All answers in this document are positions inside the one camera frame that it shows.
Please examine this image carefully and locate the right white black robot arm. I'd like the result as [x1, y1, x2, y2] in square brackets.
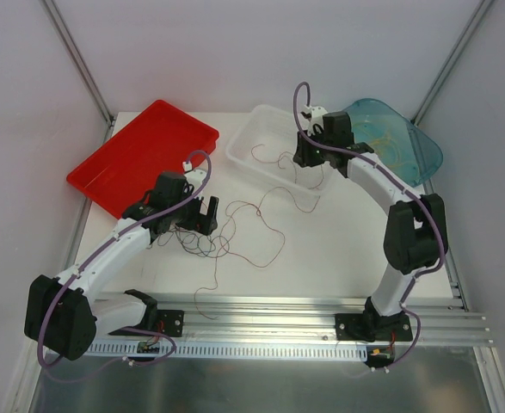
[293, 106, 448, 342]

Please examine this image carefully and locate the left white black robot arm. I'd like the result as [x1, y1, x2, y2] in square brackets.
[24, 169, 219, 361]

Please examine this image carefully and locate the white perforated plastic basket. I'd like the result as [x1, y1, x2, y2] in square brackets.
[225, 104, 333, 197]

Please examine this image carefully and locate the red plastic tray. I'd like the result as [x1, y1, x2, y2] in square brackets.
[66, 100, 219, 219]

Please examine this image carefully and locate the teal translucent plastic bin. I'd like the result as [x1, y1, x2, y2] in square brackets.
[345, 98, 443, 187]

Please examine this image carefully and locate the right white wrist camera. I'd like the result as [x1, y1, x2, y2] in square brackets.
[300, 105, 328, 131]

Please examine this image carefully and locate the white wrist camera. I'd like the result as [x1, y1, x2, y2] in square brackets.
[300, 105, 328, 131]
[182, 162, 207, 190]

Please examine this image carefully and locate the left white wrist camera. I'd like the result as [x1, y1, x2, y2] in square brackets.
[182, 162, 207, 190]

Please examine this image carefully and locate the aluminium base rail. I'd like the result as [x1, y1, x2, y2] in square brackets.
[92, 292, 492, 348]

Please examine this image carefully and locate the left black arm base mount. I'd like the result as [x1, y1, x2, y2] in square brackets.
[107, 310, 185, 337]

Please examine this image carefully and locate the white slotted cable duct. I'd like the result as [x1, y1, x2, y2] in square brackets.
[86, 339, 367, 362]

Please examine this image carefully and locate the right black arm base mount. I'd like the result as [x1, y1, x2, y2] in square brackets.
[335, 312, 413, 342]

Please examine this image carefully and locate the right aluminium frame post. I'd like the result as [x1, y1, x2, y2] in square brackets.
[410, 0, 496, 126]

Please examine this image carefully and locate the aluminium frame post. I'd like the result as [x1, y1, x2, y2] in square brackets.
[39, 0, 114, 126]
[410, 0, 496, 126]

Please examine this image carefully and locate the left aluminium frame post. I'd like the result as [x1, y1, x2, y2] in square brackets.
[39, 0, 114, 126]

